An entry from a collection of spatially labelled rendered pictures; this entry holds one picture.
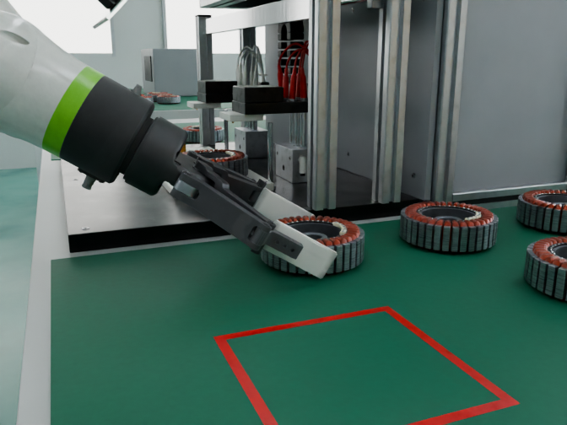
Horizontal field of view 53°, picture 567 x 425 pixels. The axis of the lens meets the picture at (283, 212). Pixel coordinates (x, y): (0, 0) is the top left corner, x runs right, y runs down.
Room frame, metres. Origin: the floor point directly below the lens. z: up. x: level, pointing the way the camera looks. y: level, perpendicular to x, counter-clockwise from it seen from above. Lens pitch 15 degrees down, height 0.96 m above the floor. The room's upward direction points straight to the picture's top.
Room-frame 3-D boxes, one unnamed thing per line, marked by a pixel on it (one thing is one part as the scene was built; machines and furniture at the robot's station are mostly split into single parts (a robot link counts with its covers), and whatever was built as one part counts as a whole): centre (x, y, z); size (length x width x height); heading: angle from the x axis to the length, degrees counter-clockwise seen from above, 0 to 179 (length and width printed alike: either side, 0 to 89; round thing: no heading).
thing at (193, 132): (1.50, 0.21, 0.77); 0.11 x 0.11 x 0.04
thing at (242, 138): (1.16, 0.07, 0.80); 0.08 x 0.05 x 0.06; 21
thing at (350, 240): (0.59, -0.03, 0.77); 0.11 x 0.11 x 0.04
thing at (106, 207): (1.00, 0.14, 0.76); 0.64 x 0.47 x 0.02; 21
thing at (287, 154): (0.94, -0.02, 0.80); 0.08 x 0.05 x 0.06; 21
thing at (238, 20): (1.03, 0.06, 1.03); 0.62 x 0.01 x 0.03; 21
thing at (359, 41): (1.09, -0.08, 0.92); 0.66 x 0.01 x 0.30; 21
